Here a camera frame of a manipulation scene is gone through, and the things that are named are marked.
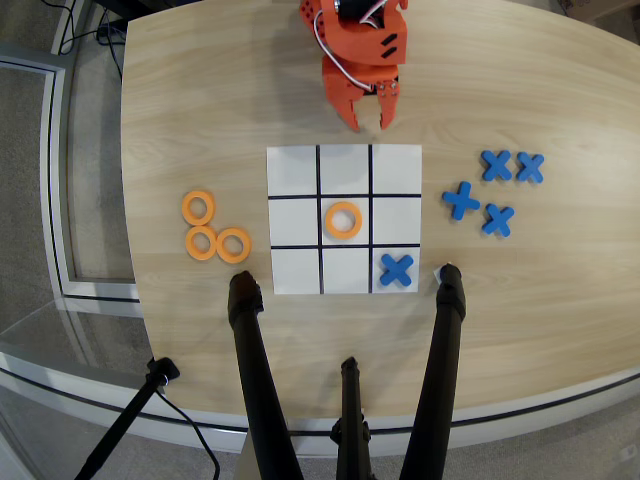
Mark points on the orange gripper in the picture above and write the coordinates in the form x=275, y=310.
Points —
x=346, y=85

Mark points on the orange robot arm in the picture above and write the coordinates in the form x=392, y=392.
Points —
x=360, y=37

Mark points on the blue cross piece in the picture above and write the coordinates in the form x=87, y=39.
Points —
x=496, y=166
x=397, y=271
x=530, y=168
x=498, y=220
x=462, y=201

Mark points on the white tic-tac-toe grid sheet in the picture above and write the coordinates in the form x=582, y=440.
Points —
x=345, y=265

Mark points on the short black tripod leg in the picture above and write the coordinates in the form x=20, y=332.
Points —
x=351, y=415

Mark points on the white framed glass panel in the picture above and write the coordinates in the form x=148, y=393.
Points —
x=55, y=200

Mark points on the thin black stand pole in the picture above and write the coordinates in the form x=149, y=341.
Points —
x=130, y=410

